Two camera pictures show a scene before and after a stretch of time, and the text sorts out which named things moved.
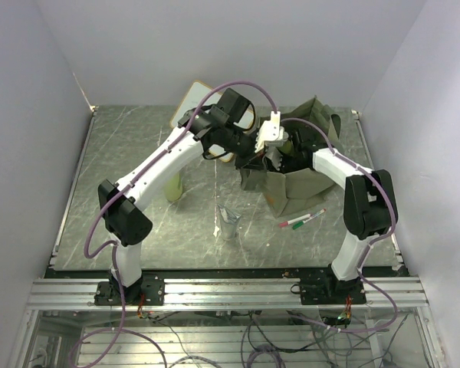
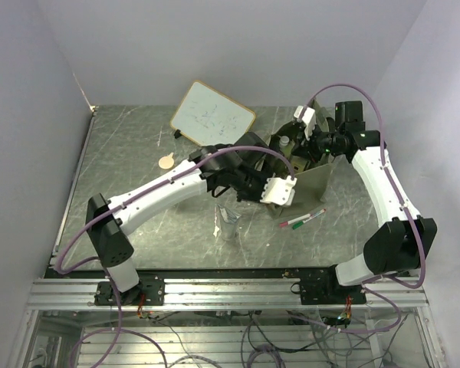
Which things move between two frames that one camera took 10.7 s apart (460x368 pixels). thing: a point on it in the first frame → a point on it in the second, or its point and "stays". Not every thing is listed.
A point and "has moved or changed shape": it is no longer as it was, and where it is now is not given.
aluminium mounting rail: [221, 294] stays
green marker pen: [300, 223] stays
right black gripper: [285, 159] → [305, 148]
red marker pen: [295, 220] stays
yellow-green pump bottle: [286, 146] stays
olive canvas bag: [285, 191] has moved or changed shape
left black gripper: [254, 160] → [257, 198]
